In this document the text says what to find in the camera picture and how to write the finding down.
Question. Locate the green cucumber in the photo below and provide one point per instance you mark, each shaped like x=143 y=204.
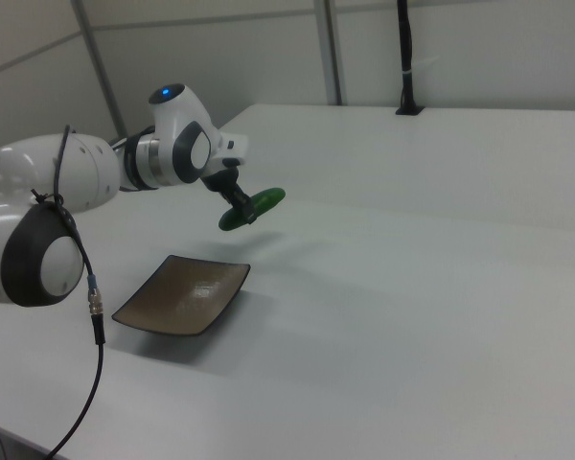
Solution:
x=269 y=196

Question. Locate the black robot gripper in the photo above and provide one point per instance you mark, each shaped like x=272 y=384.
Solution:
x=232 y=149

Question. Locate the square brown ceramic plate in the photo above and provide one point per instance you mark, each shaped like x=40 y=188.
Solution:
x=182 y=292

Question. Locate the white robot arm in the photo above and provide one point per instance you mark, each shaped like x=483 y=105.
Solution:
x=179 y=117

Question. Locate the black camera stand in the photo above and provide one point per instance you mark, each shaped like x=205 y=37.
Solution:
x=406 y=62

